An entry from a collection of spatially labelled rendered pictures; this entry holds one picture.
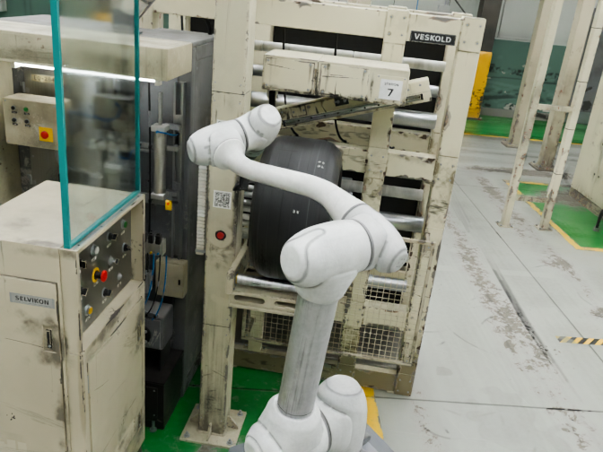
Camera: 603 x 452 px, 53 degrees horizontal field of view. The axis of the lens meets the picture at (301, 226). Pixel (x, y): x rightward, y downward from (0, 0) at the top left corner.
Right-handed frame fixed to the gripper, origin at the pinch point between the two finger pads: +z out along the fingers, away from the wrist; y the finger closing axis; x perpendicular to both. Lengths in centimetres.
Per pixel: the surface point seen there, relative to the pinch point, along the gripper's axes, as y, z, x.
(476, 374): 80, 123, 170
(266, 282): 31, 44, 21
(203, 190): -7.9, 38.8, -2.7
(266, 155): -11.6, 12.6, 17.4
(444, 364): 72, 134, 156
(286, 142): -17.2, 12.2, 26.3
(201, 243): 10, 54, -2
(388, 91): -34, 0, 69
